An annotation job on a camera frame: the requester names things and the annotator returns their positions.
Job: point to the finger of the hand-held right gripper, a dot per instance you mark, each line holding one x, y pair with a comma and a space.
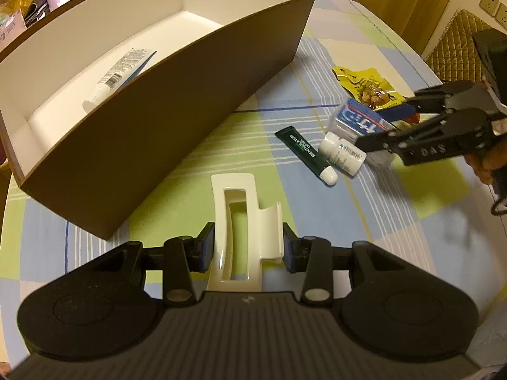
429, 95
396, 136

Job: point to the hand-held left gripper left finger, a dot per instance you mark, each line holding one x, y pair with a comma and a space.
206, 245

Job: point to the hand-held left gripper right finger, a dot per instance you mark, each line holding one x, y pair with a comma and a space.
291, 250

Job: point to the red snack packet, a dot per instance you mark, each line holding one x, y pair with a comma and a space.
418, 118

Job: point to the blue tissue pack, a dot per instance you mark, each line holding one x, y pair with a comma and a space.
356, 120

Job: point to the cream hair claw clip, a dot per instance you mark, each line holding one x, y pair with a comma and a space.
222, 190

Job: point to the yellow snack packet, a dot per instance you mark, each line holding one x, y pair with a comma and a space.
368, 83

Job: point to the brown cardboard box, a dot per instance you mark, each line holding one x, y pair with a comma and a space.
158, 99

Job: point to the white squeeze tube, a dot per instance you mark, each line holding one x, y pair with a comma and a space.
115, 77

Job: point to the person's right hand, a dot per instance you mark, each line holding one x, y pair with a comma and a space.
481, 166

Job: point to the quilted yellow cushion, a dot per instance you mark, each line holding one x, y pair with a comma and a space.
455, 47

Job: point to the small white bottle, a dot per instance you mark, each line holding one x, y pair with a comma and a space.
342, 154

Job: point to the green lip balm tube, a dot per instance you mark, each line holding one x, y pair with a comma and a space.
305, 150

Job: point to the wooden wardrobe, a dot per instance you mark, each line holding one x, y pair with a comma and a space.
408, 0

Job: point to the pink paper box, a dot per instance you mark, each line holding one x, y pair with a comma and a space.
10, 27

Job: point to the yellow plastic bag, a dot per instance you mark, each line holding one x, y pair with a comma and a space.
18, 4

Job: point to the wall socket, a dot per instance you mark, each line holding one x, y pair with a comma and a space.
494, 4

